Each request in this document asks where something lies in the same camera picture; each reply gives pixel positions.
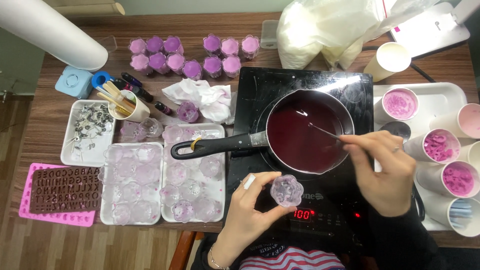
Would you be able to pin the person's right hand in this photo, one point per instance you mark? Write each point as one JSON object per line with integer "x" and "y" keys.
{"x": 386, "y": 180}

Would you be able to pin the person's left hand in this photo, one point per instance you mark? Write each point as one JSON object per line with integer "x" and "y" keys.
{"x": 243, "y": 221}

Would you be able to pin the person's right fingers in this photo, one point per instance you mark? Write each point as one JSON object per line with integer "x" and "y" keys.
{"x": 369, "y": 144}

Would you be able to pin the thin metal stirring stick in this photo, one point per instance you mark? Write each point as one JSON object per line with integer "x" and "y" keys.
{"x": 324, "y": 130}

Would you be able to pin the clear flower-shaped glass cup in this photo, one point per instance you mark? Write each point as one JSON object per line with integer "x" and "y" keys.
{"x": 287, "y": 190}

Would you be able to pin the paper cup with pink wax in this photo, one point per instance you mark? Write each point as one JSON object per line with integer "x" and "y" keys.
{"x": 399, "y": 104}

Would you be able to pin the paper cup with pink letters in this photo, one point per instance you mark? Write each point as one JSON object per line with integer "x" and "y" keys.
{"x": 438, "y": 146}
{"x": 455, "y": 180}

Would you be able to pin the dark purple melted wax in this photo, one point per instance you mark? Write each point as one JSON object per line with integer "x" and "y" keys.
{"x": 300, "y": 138}

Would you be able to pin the large white tray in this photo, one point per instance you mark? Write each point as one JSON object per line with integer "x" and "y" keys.
{"x": 438, "y": 97}

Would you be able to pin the empty white paper cup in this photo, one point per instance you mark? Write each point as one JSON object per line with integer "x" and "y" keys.
{"x": 388, "y": 60}

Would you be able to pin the paper cup with pale wax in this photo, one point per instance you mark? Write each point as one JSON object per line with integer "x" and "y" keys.
{"x": 465, "y": 120}

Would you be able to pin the paper cup with blue sticks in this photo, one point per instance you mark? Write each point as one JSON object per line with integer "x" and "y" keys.
{"x": 459, "y": 215}

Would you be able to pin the black induction cooker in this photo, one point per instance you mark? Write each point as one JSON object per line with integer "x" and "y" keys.
{"x": 255, "y": 97}

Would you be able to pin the plastic bag of wax flakes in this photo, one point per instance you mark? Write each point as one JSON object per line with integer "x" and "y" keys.
{"x": 318, "y": 30}

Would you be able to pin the white finger bandage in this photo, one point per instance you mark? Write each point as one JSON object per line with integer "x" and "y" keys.
{"x": 249, "y": 182}

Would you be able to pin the white desk lamp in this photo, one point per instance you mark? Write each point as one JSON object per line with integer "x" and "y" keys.
{"x": 427, "y": 32}

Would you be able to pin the person's striped shirt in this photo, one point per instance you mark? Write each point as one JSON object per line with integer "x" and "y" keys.
{"x": 292, "y": 258}

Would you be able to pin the small clear plastic container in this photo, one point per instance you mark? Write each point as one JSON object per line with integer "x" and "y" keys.
{"x": 269, "y": 33}

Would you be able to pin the white plastic tray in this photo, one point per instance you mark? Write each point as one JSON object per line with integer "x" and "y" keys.
{"x": 153, "y": 198}
{"x": 217, "y": 187}

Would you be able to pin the white stained cloth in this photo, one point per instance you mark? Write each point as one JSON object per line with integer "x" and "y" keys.
{"x": 204, "y": 97}

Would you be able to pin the yellow rubber band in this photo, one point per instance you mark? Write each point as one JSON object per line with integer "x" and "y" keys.
{"x": 194, "y": 144}

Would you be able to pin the single purple stained cup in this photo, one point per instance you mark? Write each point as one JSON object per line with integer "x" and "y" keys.
{"x": 187, "y": 111}

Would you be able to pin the small dark dye bottle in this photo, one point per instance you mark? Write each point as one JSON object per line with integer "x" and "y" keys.
{"x": 163, "y": 108}

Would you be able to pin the group of purple filled cups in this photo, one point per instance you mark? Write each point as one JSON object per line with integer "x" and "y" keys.
{"x": 174, "y": 60}

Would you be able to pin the brown wooden chair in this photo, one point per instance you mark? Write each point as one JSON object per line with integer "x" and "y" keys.
{"x": 182, "y": 251}

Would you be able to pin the group of empty clear cups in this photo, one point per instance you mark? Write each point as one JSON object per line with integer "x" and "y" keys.
{"x": 144, "y": 174}

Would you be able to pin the beige cup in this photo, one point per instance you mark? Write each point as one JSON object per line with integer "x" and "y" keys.
{"x": 137, "y": 110}

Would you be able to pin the bundle of wooden sticks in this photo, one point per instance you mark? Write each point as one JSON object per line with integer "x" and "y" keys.
{"x": 114, "y": 96}

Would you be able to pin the blue round cap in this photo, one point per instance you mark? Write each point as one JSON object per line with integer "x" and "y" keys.
{"x": 99, "y": 78}

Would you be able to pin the pile of metal-based wicks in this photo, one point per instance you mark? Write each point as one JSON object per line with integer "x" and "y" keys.
{"x": 90, "y": 123}

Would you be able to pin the white tray with wicks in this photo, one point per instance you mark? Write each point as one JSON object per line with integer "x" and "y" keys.
{"x": 86, "y": 153}

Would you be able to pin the light blue square device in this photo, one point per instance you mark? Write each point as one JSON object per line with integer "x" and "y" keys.
{"x": 73, "y": 81}

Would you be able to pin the brown letter silicone mold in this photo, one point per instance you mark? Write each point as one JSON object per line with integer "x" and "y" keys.
{"x": 65, "y": 191}

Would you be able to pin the large white paper roll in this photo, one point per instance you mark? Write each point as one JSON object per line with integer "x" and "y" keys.
{"x": 48, "y": 30}

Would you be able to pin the pink silicone mold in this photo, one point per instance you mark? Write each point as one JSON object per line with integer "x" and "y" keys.
{"x": 26, "y": 195}

